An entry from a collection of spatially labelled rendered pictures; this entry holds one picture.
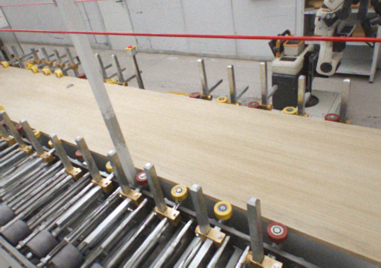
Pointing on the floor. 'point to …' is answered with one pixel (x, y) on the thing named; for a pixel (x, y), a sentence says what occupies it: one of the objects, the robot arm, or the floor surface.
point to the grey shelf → (360, 68)
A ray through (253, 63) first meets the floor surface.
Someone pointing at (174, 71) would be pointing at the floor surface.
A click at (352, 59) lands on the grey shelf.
